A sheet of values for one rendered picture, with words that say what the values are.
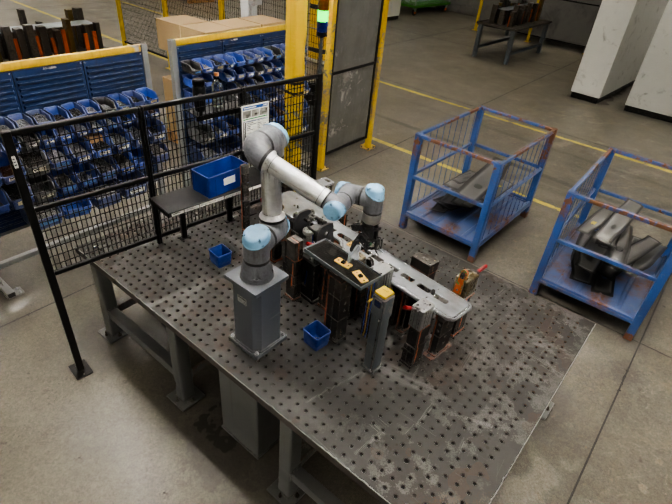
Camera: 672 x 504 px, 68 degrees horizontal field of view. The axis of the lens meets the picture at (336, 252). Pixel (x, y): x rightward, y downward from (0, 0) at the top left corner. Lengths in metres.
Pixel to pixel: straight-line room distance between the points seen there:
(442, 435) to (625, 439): 1.60
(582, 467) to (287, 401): 1.81
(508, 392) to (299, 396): 0.97
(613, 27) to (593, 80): 0.85
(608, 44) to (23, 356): 9.13
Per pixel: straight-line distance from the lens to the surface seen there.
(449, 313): 2.33
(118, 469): 3.02
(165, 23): 5.92
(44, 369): 3.60
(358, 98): 5.93
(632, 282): 4.68
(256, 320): 2.27
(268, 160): 1.88
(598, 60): 9.95
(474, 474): 2.19
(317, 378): 2.34
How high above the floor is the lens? 2.48
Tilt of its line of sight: 35 degrees down
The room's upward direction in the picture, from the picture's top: 6 degrees clockwise
